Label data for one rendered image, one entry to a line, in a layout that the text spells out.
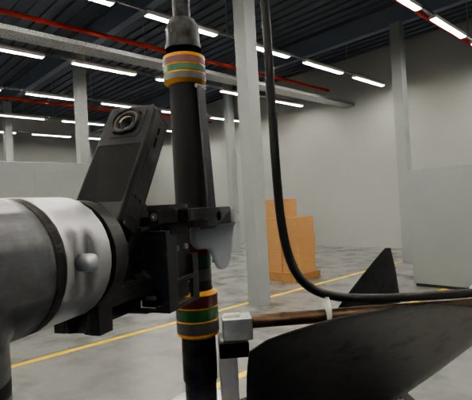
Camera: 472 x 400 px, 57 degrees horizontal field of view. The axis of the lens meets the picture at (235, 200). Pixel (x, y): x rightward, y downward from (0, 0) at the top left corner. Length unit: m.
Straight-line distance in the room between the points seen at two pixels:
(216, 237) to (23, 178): 6.14
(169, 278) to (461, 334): 0.24
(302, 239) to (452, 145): 6.00
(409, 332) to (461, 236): 7.31
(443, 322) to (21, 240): 0.30
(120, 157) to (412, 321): 0.25
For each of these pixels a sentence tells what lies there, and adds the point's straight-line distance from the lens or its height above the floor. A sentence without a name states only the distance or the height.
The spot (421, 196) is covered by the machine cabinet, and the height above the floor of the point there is 1.50.
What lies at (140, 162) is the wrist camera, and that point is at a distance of 0.34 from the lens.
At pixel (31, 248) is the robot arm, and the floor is 1.49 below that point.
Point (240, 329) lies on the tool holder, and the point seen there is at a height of 1.38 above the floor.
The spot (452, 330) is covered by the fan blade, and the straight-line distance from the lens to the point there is 0.41.
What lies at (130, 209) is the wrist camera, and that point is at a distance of 0.32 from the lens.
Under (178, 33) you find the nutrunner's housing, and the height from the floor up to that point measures 1.68.
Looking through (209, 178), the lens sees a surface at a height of 1.54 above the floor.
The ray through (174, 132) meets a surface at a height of 1.58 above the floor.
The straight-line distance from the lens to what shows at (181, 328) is 0.46.
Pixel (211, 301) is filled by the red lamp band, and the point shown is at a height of 1.41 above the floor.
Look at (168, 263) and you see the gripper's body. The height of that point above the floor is 1.47.
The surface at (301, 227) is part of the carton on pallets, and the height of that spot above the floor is 1.03.
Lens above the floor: 1.51
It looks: 1 degrees up
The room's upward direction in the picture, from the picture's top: 3 degrees counter-clockwise
